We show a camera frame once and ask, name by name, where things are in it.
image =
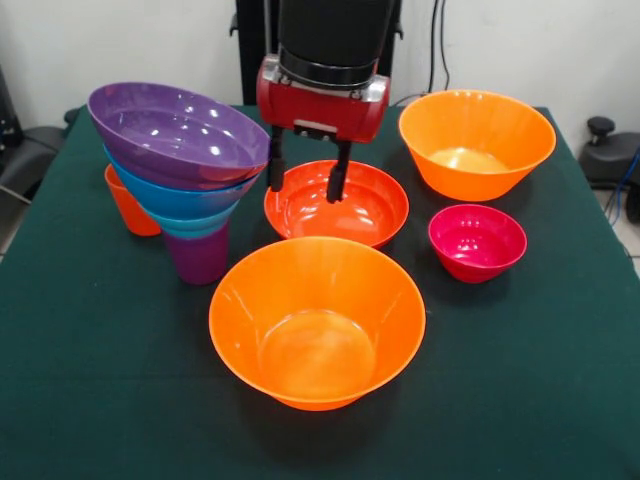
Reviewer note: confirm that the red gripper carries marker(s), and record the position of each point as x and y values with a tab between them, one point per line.
320	110

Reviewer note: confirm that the red-orange bowl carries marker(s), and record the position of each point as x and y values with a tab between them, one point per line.
360	210

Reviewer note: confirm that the small blue bowl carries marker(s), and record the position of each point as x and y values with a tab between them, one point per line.
195	227

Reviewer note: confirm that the large blue bowl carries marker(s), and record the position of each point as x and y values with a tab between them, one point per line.
175	200

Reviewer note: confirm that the purple bowl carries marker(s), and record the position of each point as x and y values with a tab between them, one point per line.
175	135

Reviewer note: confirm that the large orange bowl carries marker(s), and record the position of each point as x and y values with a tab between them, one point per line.
315	325
475	145

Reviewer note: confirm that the pink bowl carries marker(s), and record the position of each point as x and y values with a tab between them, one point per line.
475	245

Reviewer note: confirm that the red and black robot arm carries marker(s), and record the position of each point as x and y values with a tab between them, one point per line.
330	35

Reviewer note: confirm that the purple cup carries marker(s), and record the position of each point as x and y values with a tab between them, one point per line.
197	260

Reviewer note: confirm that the orange cup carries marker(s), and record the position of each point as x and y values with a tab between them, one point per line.
127	210

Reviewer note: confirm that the dark green tablecloth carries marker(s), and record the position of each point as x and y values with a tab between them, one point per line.
100	325

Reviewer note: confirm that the black pedestal leg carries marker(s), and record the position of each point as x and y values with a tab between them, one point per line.
607	155
30	150

